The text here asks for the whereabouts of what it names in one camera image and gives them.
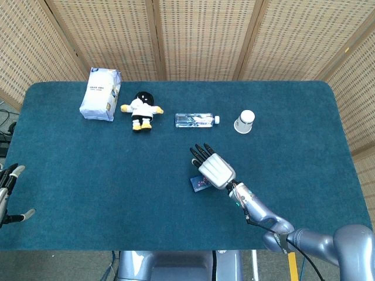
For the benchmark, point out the white tissue pack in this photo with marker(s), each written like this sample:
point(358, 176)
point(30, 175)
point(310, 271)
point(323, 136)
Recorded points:
point(99, 96)

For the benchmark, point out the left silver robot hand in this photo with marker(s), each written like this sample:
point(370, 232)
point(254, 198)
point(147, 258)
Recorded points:
point(7, 181)

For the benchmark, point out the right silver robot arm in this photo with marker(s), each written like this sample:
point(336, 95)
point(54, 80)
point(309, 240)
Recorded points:
point(310, 240)

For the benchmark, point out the black white plush doll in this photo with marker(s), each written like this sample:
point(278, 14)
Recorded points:
point(142, 109)

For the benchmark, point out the blue and grey box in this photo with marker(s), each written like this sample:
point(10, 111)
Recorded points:
point(198, 183)

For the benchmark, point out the blue carpet table cover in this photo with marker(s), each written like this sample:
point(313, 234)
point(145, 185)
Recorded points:
point(88, 190)

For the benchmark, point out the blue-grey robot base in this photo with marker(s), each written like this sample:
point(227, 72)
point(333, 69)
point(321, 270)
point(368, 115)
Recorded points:
point(175, 266)

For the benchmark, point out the woven bamboo folding screen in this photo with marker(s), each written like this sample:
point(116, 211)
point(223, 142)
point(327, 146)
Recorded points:
point(205, 35)

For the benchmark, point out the white paper cup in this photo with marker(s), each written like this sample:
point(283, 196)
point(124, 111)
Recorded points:
point(244, 121)

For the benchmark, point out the clear plastic water bottle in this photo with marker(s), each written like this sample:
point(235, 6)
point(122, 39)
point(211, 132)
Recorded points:
point(193, 120)

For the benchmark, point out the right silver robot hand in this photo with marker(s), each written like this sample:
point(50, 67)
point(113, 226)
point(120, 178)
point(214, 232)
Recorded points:
point(216, 172)

